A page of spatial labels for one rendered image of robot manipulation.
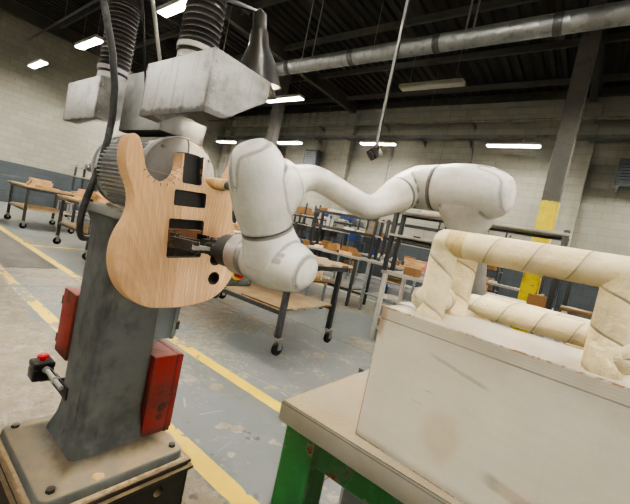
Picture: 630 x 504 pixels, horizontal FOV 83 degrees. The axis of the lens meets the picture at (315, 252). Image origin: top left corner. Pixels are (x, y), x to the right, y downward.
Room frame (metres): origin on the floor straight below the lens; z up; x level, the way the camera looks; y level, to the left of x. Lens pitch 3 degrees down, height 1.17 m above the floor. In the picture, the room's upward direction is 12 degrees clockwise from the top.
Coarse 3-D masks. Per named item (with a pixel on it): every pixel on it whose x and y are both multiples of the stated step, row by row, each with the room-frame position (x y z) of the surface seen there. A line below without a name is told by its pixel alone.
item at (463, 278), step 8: (456, 264) 0.49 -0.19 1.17; (464, 264) 0.48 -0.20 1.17; (472, 264) 0.48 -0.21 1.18; (456, 272) 0.49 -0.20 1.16; (464, 272) 0.48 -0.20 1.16; (472, 272) 0.48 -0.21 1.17; (456, 280) 0.49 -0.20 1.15; (464, 280) 0.48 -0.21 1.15; (472, 280) 0.49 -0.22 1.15; (456, 288) 0.49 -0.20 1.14; (464, 288) 0.48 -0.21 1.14; (456, 296) 0.49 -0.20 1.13; (464, 296) 0.48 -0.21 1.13; (456, 304) 0.48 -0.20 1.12; (464, 304) 0.48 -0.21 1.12; (448, 312) 0.49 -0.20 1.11; (456, 312) 0.48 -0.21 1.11; (464, 312) 0.49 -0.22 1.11
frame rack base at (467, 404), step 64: (384, 320) 0.45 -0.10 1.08; (448, 320) 0.44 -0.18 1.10; (384, 384) 0.43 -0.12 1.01; (448, 384) 0.39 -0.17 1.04; (512, 384) 0.35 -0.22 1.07; (576, 384) 0.32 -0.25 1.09; (384, 448) 0.42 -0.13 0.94; (448, 448) 0.38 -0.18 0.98; (512, 448) 0.34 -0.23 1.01; (576, 448) 0.31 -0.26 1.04
